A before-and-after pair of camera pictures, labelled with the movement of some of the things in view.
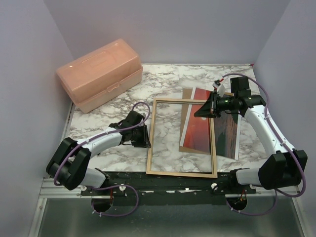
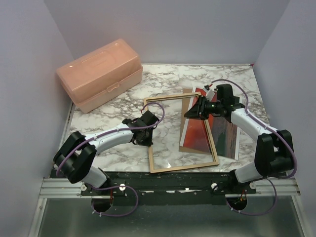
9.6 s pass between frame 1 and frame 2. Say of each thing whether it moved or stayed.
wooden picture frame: moved
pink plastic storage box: stayed
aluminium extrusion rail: stayed
